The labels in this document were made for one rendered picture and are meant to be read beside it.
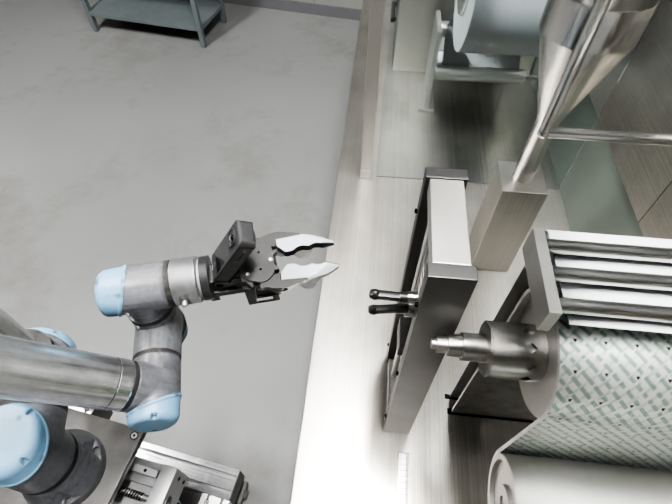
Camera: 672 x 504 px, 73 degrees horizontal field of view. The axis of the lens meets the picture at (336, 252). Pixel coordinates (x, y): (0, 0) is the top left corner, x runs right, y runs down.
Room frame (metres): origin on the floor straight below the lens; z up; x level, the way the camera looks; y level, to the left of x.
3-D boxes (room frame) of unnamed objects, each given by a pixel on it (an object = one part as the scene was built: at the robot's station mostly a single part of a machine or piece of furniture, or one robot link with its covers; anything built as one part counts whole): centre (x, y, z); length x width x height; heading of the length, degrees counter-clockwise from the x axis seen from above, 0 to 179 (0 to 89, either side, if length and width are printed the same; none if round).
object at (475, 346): (0.23, -0.14, 1.33); 0.06 x 0.03 x 0.03; 84
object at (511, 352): (0.22, -0.20, 1.33); 0.06 x 0.06 x 0.06; 84
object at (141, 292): (0.38, 0.31, 1.21); 0.11 x 0.08 x 0.09; 101
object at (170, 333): (0.36, 0.30, 1.12); 0.11 x 0.08 x 0.11; 11
